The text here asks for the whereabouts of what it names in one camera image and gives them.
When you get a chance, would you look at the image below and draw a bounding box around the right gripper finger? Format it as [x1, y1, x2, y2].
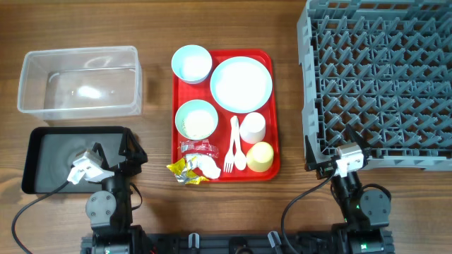
[304, 135, 318, 171]
[345, 124, 371, 157]

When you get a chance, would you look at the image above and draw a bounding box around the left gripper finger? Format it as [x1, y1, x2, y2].
[119, 128, 148, 165]
[93, 143, 109, 169]

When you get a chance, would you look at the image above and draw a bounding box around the yellow foil wrapper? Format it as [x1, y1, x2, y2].
[167, 157, 208, 185]

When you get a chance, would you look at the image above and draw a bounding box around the green bowl with rice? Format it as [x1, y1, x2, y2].
[174, 99, 219, 140]

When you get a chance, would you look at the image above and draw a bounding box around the red snack wrapper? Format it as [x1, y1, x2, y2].
[179, 139, 219, 158]

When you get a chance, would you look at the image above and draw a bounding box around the white tissue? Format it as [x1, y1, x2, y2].
[185, 153, 221, 179]

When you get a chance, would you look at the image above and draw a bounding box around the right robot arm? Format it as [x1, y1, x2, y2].
[297, 125, 395, 254]

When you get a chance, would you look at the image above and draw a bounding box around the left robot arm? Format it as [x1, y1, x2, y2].
[81, 128, 153, 254]

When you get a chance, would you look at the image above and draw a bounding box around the black waste tray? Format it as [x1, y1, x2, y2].
[21, 126, 125, 194]

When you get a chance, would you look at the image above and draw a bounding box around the grey dishwasher rack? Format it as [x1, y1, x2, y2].
[297, 0, 451, 171]

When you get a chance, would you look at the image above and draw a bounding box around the yellow upturned cup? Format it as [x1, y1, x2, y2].
[246, 142, 274, 173]

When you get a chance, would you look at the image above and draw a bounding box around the clear plastic bin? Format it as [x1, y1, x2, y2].
[17, 46, 143, 121]

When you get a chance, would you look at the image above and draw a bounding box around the white upturned cup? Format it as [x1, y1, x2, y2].
[239, 112, 266, 144]

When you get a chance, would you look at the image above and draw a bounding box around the white plastic spoon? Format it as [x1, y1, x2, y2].
[231, 116, 246, 171]

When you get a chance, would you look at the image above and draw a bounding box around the white plastic fork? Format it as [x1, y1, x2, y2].
[223, 116, 237, 173]

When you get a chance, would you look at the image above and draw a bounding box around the red serving tray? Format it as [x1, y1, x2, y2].
[172, 49, 280, 183]

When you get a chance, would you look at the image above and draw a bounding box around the light blue bowl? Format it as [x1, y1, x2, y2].
[171, 44, 213, 85]

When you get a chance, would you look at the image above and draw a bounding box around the light blue plate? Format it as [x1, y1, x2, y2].
[210, 56, 273, 114]

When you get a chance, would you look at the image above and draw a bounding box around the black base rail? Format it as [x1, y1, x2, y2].
[80, 231, 393, 254]

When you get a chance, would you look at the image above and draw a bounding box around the left black cable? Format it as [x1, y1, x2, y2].
[11, 179, 71, 254]

